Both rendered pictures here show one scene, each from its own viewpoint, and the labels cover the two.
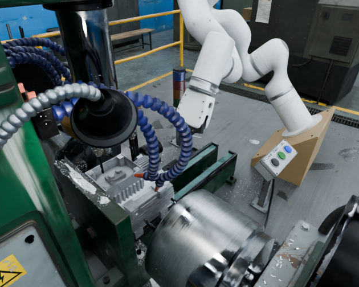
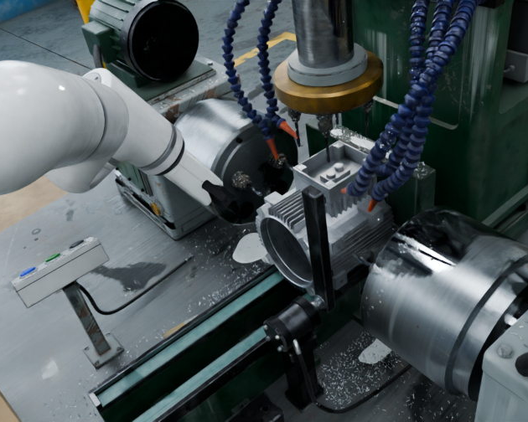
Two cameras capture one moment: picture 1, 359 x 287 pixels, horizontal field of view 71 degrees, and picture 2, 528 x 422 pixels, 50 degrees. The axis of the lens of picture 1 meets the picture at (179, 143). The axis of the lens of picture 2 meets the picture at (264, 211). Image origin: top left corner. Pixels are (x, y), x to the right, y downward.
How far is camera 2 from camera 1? 140 cm
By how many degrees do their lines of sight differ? 105
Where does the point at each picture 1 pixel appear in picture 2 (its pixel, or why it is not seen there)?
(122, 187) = (321, 160)
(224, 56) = not seen: hidden behind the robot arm
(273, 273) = (191, 92)
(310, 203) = (16, 352)
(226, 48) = not seen: hidden behind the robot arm
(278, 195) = (56, 369)
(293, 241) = (161, 106)
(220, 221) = (214, 111)
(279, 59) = not seen: outside the picture
